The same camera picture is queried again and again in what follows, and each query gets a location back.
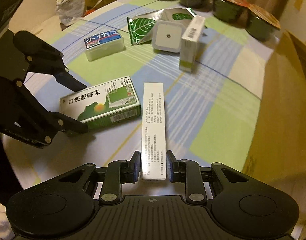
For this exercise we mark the long white narrow box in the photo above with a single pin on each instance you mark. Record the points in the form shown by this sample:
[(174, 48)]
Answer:
[(153, 154)]

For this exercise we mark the white square night light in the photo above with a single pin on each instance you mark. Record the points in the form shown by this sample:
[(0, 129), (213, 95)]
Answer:
[(167, 36)]

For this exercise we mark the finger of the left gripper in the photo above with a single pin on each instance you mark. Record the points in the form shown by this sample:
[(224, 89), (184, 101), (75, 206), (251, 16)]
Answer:
[(54, 122), (43, 58)]

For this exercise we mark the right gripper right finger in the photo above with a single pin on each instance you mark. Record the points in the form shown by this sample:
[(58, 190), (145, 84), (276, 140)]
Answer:
[(187, 172)]

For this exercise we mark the blue dental floss box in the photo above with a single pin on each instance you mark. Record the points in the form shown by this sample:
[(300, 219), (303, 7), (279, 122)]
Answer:
[(103, 44)]

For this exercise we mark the green white spray box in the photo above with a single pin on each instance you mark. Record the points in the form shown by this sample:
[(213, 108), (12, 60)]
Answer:
[(103, 105)]

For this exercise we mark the orange-lid noodle bowl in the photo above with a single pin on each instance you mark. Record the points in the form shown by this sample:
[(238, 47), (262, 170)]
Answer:
[(260, 23)]

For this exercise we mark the orange handled screwdriver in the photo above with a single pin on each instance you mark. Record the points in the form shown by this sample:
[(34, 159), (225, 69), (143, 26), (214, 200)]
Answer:
[(88, 11)]

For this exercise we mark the red-lid noodle bowl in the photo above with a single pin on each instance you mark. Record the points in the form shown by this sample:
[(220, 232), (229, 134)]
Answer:
[(229, 11)]

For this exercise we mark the checked tablecloth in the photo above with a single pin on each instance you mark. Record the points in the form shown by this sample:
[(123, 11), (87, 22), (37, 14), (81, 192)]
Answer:
[(211, 113)]

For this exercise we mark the crumpled white plastic bag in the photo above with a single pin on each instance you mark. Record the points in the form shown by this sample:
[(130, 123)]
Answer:
[(69, 11)]

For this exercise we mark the white medicine box mecobalamin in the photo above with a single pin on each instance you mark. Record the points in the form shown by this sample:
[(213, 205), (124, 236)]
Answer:
[(190, 42)]

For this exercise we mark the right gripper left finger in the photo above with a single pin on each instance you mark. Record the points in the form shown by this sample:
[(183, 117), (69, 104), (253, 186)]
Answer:
[(118, 173)]

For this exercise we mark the silver green tea pouch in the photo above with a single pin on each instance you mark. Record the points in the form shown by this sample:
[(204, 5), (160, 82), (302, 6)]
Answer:
[(140, 27)]

